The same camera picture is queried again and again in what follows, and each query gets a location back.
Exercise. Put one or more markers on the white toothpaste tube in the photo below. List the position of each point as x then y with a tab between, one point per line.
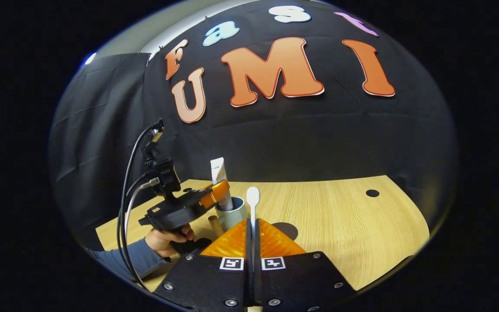
218	171

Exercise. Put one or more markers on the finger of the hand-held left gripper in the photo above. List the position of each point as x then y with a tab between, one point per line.
217	193

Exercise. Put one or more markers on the black backdrop cloth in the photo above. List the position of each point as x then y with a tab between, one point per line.
301	143

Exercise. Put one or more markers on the blue grey cup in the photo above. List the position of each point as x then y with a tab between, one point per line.
236	214

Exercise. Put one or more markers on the ceiling light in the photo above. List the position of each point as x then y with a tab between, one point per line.
90	57

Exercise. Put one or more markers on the small wooden cylinder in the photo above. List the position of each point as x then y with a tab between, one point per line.
215	225

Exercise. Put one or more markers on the white toothbrush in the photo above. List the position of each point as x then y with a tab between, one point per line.
253	197

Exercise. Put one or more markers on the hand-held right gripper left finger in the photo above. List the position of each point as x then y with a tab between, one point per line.
215	281

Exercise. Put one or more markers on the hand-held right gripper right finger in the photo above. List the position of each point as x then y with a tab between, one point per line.
293	281

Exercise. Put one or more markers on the dark brown round coaster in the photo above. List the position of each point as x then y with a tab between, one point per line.
287	229

